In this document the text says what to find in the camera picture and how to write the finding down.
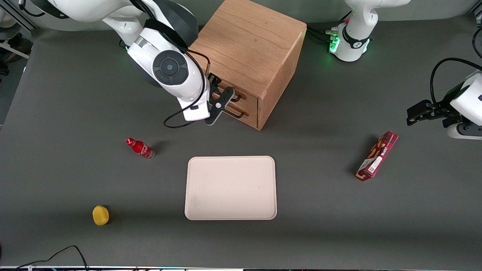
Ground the wooden drawer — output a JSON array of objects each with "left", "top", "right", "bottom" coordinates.
[
  {"left": 217, "top": 99, "right": 259, "bottom": 130},
  {"left": 205, "top": 73, "right": 259, "bottom": 113}
]

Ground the wooden drawer cabinet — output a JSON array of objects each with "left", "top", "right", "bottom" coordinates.
[{"left": 188, "top": 0, "right": 307, "bottom": 131}]

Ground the red snack box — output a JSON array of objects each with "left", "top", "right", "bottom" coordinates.
[{"left": 355, "top": 131, "right": 399, "bottom": 182}]

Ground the red cola bottle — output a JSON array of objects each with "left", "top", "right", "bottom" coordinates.
[{"left": 125, "top": 137, "right": 156, "bottom": 160}]

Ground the beige plastic tray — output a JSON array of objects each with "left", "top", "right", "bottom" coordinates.
[{"left": 184, "top": 155, "right": 278, "bottom": 221}]

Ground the yellow lemon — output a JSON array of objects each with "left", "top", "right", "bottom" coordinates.
[{"left": 92, "top": 205, "right": 110, "bottom": 226}]

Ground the white metal bar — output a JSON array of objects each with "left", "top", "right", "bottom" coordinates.
[{"left": 0, "top": 41, "right": 31, "bottom": 59}]

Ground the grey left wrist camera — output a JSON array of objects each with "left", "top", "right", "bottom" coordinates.
[{"left": 447, "top": 123, "right": 482, "bottom": 141}]

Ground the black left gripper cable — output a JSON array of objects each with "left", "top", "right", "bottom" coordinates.
[{"left": 430, "top": 57, "right": 482, "bottom": 106}]

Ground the black looped gripper cable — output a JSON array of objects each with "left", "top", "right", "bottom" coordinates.
[{"left": 163, "top": 107, "right": 197, "bottom": 129}]

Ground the black hanging cable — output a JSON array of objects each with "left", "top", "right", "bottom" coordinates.
[{"left": 472, "top": 26, "right": 482, "bottom": 59}]

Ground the black cable along right arm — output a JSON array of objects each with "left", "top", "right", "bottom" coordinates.
[{"left": 130, "top": 0, "right": 211, "bottom": 78}]

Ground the black table cable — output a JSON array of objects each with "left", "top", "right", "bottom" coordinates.
[{"left": 15, "top": 245, "right": 89, "bottom": 271}]

